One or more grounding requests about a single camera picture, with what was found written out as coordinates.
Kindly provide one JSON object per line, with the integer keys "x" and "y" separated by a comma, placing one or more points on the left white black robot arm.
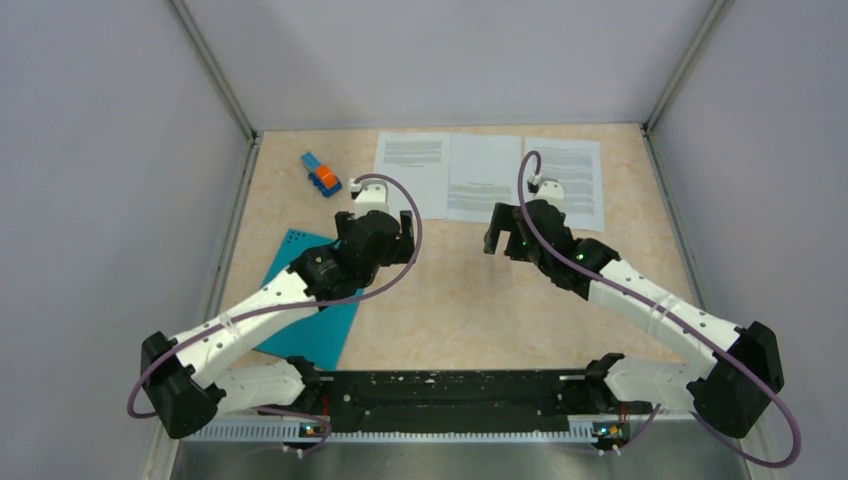
{"x": 189, "y": 378}

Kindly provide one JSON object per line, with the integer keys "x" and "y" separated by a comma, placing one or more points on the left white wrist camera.
{"x": 368, "y": 195}

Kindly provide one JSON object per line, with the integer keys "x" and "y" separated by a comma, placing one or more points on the printed paper sheet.
{"x": 419, "y": 161}
{"x": 483, "y": 172}
{"x": 576, "y": 164}

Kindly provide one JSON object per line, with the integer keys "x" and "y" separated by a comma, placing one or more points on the white slotted cable duct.
{"x": 264, "y": 429}

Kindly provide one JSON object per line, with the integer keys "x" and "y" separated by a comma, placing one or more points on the aluminium frame post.
{"x": 212, "y": 67}
{"x": 702, "y": 36}

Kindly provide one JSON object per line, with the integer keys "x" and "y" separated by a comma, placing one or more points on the teal folder black inside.
{"x": 319, "y": 338}

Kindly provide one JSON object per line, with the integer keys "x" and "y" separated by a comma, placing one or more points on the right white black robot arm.
{"x": 707, "y": 382}

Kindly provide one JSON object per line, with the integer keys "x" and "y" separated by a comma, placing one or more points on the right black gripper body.
{"x": 529, "y": 252}

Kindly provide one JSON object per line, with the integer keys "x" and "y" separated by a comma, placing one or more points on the right aluminium frame post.
{"x": 702, "y": 36}

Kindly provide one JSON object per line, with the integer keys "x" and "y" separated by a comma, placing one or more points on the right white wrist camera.
{"x": 547, "y": 189}

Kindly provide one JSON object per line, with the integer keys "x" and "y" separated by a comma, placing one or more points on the left aluminium frame post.
{"x": 212, "y": 67}

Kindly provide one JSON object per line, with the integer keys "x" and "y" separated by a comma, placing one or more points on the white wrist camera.
{"x": 368, "y": 195}
{"x": 547, "y": 189}

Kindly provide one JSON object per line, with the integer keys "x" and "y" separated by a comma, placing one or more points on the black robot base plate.
{"x": 461, "y": 401}

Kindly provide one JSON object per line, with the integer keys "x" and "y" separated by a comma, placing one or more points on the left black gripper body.
{"x": 392, "y": 258}

